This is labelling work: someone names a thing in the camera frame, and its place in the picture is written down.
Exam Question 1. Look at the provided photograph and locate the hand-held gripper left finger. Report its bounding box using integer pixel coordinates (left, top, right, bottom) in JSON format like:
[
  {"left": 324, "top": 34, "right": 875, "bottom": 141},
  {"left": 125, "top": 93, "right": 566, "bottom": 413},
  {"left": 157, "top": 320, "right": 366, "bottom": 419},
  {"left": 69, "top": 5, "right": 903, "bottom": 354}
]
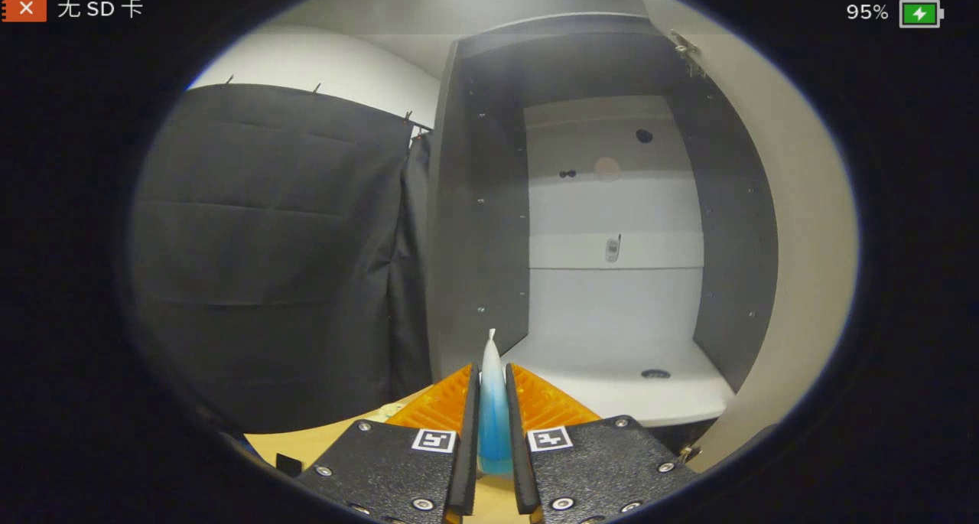
[{"left": 294, "top": 363, "right": 481, "bottom": 524}]

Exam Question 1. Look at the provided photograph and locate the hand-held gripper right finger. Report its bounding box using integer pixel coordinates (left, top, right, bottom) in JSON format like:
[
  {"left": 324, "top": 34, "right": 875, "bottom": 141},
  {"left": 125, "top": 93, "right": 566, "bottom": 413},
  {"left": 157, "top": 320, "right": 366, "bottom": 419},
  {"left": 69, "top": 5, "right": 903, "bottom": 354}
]
[{"left": 505, "top": 363, "right": 698, "bottom": 524}]

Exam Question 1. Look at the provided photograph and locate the blue and white tube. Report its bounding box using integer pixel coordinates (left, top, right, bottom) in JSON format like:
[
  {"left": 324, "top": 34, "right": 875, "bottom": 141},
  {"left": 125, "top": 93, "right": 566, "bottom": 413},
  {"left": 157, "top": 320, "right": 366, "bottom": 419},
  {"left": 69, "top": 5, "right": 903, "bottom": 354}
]
[{"left": 477, "top": 329, "right": 516, "bottom": 477}]

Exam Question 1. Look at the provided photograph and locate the dark grey cabinet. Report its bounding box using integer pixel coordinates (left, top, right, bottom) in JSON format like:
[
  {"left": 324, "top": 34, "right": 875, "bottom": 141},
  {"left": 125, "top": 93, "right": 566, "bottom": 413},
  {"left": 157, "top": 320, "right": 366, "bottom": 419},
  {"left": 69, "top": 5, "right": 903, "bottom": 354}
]
[{"left": 426, "top": 13, "right": 781, "bottom": 433}]

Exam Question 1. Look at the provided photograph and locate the black backdrop cloth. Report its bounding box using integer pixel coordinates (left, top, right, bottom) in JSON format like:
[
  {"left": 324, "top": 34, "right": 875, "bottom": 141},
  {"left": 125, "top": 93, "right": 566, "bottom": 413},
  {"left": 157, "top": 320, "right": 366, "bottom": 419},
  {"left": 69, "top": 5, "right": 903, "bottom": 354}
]
[{"left": 126, "top": 83, "right": 434, "bottom": 434}]

